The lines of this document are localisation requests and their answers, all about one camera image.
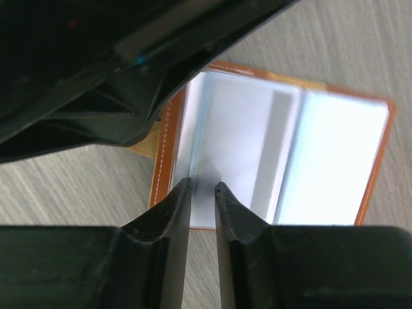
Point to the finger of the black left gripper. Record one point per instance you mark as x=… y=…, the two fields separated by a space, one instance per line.
x=119 y=111

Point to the brown leather card holder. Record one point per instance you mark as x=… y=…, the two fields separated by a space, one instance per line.
x=293 y=151

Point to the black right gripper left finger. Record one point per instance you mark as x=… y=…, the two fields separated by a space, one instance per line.
x=139 y=265

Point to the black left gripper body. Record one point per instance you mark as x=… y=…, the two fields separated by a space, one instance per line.
x=44 y=42

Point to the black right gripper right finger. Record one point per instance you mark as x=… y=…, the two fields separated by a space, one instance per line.
x=281 y=266

